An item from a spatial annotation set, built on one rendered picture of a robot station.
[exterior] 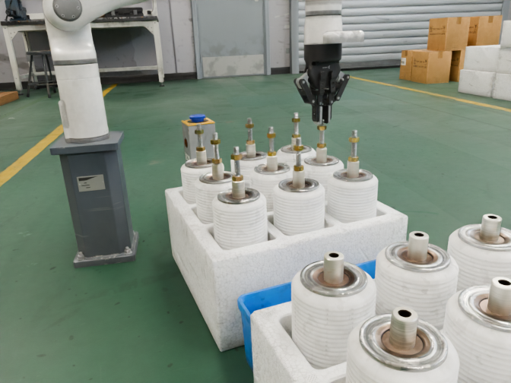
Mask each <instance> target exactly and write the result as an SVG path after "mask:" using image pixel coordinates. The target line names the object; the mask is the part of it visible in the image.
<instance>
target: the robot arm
mask: <svg viewBox="0 0 511 383"><path fill-rule="evenodd" d="M146 1H149V0H43V14H44V19H45V23H46V30H47V34H48V38H49V46H50V50H51V54H52V60H53V64H54V69H55V73H56V80H57V84H58V89H59V96H60V101H59V104H58V105H59V110H60V114H61V118H62V126H63V130H64V134H65V141H66V143H75V144H83V143H91V142H96V141H102V140H105V139H107V138H109V130H108V126H107V121H106V112H105V107H104V101H103V93H102V87H101V83H100V74H99V68H98V64H97V54H96V51H95V48H94V42H93V38H92V33H91V28H90V22H91V21H94V20H95V19H97V18H99V17H101V16H103V15H104V14H106V13H108V12H110V11H113V10H115V9H117V8H121V7H124V6H128V5H134V4H138V3H141V2H146ZM341 3H342V0H305V16H306V17H305V24H304V61H305V63H306V67H305V69H304V72H303V73H304V74H303V75H302V76H301V77H300V78H295V79H294V84H295V86H296V88H297V90H298V92H299V93H300V95H301V97H302V99H303V101H304V103H308V104H310V105H311V106H312V120H313V122H314V124H316V125H321V124H322V120H323V119H324V123H326V124H327V123H330V120H331V118H332V104H333V103H334V102H335V101H339V100H340V99H341V95H342V94H343V92H344V89H345V87H346V85H347V83H348V81H349V78H350V75H349V74H344V73H343V72H341V67H340V65H339V61H340V60H341V54H342V43H352V42H364V32H363V31H362V30H353V31H342V20H341ZM308 82H309V83H308ZM308 85H309V86H308ZM327 88H329V89H327ZM316 89H318V90H316ZM316 96H317V97H316ZM322 104H323V105H322Z"/></svg>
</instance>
